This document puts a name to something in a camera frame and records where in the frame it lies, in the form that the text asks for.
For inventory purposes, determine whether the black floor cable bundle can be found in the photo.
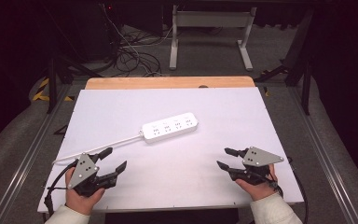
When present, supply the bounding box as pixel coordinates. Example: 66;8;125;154
104;27;163;77

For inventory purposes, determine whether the yellow black hazard tape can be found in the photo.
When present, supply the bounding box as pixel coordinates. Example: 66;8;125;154
32;77;76;103

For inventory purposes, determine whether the person's left hand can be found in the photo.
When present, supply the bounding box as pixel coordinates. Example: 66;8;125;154
64;166;106;217

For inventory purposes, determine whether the white board cover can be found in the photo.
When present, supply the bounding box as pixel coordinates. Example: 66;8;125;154
36;87;305;215

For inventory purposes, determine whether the white power strip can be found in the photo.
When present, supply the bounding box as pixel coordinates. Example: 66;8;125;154
141;112;200;145

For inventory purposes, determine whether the person's right hand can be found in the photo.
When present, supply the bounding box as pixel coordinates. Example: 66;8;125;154
235;163;280;202

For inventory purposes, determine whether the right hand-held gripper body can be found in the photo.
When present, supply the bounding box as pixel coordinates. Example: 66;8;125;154
229;146;285;187

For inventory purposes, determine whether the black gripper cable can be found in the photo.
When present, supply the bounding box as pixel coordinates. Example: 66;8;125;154
269;156;310;224
43;159;79;217

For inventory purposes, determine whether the aluminium floor rail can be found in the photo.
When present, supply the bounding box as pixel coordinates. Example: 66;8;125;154
287;86;358;224
0;83;73;224

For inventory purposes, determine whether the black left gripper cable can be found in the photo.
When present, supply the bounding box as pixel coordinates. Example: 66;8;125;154
43;159;79;217

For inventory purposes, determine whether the white power strip cable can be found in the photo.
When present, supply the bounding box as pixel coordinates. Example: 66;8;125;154
51;132;145;165

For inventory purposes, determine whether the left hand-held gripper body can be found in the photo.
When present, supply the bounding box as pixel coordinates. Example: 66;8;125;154
67;152;110;198

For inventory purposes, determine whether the black metal stand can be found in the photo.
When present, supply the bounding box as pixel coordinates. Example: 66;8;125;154
254;8;315;117
44;55;104;115

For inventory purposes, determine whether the white floor cable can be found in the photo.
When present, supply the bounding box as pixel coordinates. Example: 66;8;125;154
101;3;164;77

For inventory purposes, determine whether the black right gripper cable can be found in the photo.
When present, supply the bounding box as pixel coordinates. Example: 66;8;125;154
269;156;310;224

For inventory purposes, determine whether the white metal desk frame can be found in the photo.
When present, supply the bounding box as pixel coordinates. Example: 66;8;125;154
169;4;258;72

